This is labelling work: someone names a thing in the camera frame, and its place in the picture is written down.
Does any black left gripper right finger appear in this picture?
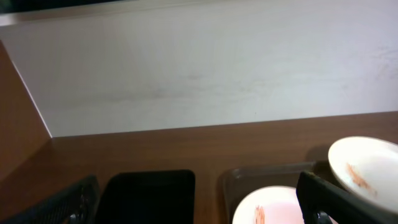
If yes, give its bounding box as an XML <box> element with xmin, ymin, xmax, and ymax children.
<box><xmin>296</xmin><ymin>171</ymin><xmax>397</xmax><ymax>224</ymax></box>

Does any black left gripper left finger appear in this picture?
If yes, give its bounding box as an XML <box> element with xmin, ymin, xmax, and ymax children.
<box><xmin>1</xmin><ymin>175</ymin><xmax>100</xmax><ymax>224</ymax></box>

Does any white plate top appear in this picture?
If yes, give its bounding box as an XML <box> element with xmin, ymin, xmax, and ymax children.
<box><xmin>328</xmin><ymin>136</ymin><xmax>397</xmax><ymax>214</ymax></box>

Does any white plate with sauce streak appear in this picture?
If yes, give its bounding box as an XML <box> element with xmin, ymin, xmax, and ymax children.
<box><xmin>232</xmin><ymin>185</ymin><xmax>304</xmax><ymax>224</ymax></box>

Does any black plastic tray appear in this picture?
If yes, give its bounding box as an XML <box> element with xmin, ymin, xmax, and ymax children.
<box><xmin>95</xmin><ymin>170</ymin><xmax>195</xmax><ymax>224</ymax></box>

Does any dark brown serving tray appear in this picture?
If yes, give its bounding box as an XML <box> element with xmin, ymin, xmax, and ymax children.
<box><xmin>218</xmin><ymin>161</ymin><xmax>342</xmax><ymax>223</ymax></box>

